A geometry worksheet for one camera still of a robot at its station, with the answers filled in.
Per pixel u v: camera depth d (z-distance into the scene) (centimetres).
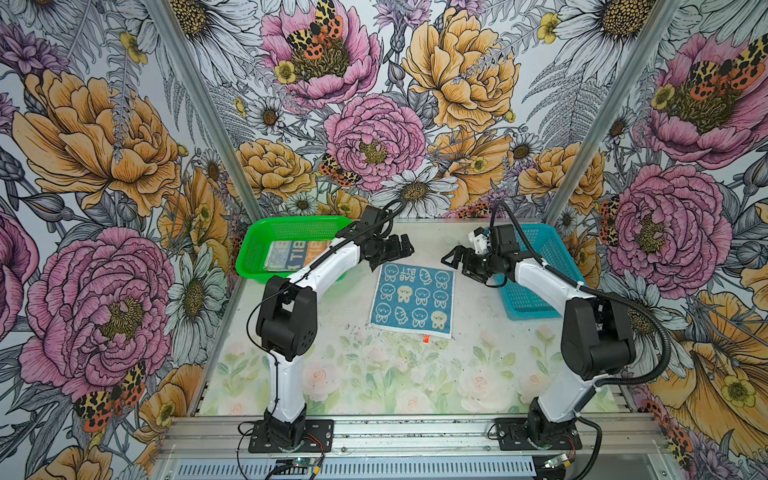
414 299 99
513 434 74
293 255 105
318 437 73
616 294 50
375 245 78
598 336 48
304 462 71
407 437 76
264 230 108
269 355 54
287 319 52
